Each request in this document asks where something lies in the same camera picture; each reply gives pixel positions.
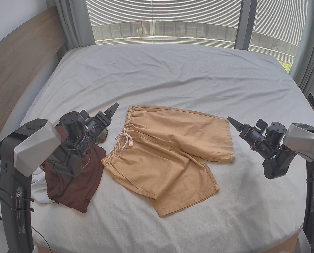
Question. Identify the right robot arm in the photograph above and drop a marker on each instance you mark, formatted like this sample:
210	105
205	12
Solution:
299	141

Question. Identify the brown garment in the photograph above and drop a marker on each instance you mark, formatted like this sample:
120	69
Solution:
75	183

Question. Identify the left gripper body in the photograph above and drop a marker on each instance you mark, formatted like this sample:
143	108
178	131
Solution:
100	124

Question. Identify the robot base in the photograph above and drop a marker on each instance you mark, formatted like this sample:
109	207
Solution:
303	244

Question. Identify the grey-green curtain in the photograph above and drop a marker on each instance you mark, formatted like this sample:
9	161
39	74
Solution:
312	35
75	14

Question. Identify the green garment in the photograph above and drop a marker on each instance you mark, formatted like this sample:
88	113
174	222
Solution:
105	135

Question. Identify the tan shorts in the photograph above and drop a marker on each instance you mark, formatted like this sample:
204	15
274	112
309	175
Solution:
159	154

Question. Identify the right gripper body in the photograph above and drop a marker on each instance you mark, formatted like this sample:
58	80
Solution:
251	134

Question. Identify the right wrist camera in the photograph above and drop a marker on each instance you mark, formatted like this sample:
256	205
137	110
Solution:
261	124

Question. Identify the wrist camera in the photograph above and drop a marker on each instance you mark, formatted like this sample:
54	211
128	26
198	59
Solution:
84	114
261	124

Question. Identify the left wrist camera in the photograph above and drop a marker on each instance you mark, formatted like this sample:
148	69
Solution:
84	114

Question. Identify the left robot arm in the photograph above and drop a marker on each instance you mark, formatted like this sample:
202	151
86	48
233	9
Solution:
33	144

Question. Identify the white garment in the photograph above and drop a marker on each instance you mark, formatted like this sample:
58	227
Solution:
38	191

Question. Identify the window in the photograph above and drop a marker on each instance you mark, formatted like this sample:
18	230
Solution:
172	9

